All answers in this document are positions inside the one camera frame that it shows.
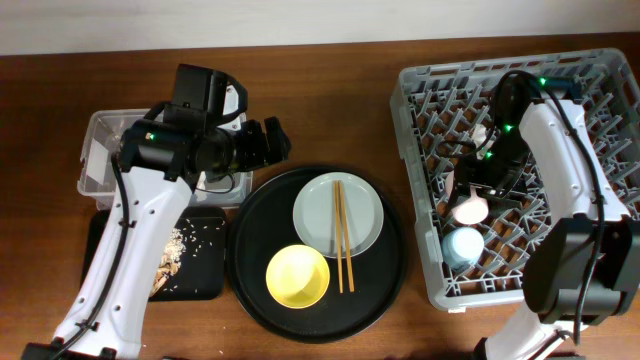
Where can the pink cup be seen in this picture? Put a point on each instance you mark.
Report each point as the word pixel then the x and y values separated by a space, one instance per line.
pixel 466 210

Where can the white round plate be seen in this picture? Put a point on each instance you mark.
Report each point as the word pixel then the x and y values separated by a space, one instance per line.
pixel 314 213

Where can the blue cup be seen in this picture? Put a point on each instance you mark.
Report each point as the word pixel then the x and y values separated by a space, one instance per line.
pixel 462 248

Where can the food scraps with rice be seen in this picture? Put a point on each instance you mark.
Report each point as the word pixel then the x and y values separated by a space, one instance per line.
pixel 172 255

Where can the wooden chopstick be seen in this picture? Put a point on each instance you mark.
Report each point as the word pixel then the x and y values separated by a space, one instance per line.
pixel 338 234
pixel 344 223

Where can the yellow bowl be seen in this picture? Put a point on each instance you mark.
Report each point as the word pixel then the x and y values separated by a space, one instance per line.
pixel 297 276

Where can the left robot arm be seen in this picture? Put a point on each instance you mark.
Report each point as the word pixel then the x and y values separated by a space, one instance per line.
pixel 157 167

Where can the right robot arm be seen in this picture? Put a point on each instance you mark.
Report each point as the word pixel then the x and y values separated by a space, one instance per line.
pixel 587 267

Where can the grey dishwasher rack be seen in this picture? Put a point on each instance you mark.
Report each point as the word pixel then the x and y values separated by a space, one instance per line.
pixel 436 107

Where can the clear plastic waste bin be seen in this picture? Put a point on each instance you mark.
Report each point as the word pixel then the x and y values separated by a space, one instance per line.
pixel 107 127

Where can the white label on bin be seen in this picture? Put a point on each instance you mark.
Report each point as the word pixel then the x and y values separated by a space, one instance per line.
pixel 97 161

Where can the round black serving tray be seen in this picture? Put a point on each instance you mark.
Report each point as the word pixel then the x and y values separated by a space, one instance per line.
pixel 264 225

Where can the black rectangular tray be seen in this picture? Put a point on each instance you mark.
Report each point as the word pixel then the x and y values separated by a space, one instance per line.
pixel 205 260

